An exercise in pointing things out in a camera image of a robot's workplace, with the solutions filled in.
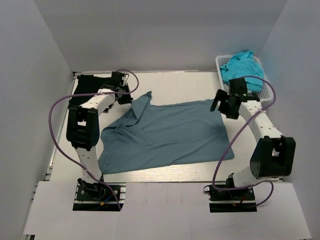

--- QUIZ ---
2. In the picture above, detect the grey-blue t-shirt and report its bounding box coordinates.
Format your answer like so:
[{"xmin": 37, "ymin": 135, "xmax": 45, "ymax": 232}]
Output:
[{"xmin": 98, "ymin": 92, "xmax": 230, "ymax": 175}]

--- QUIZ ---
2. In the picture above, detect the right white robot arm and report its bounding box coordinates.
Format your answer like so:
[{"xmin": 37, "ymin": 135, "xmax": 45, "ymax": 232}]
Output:
[{"xmin": 210, "ymin": 77, "xmax": 296, "ymax": 200}]

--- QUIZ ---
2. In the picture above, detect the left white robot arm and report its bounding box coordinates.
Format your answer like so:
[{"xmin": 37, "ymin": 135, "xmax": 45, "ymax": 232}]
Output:
[{"xmin": 66, "ymin": 71, "xmax": 132, "ymax": 200}]

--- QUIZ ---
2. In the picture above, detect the folded black t-shirt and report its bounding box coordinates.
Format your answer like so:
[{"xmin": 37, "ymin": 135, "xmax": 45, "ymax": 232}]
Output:
[{"xmin": 68, "ymin": 75, "xmax": 117, "ymax": 112}]

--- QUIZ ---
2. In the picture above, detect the turquoise t-shirt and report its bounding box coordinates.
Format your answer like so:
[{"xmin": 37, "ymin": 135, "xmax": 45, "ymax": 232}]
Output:
[{"xmin": 215, "ymin": 50, "xmax": 265, "ymax": 93}]

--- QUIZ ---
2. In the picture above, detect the white plastic laundry basket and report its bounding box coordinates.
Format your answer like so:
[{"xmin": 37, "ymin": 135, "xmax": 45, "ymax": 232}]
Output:
[{"xmin": 215, "ymin": 55, "xmax": 273, "ymax": 103}]

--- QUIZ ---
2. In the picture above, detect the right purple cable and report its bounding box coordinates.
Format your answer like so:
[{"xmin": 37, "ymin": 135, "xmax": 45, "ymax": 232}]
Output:
[{"xmin": 212, "ymin": 76, "xmax": 277, "ymax": 207}]

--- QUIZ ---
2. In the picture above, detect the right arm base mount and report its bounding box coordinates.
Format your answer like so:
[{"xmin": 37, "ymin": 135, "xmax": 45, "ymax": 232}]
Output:
[{"xmin": 203, "ymin": 184, "xmax": 257, "ymax": 213}]

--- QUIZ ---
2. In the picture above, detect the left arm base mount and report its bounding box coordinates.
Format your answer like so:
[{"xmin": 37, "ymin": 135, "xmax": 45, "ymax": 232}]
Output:
[{"xmin": 72, "ymin": 178, "xmax": 126, "ymax": 212}]

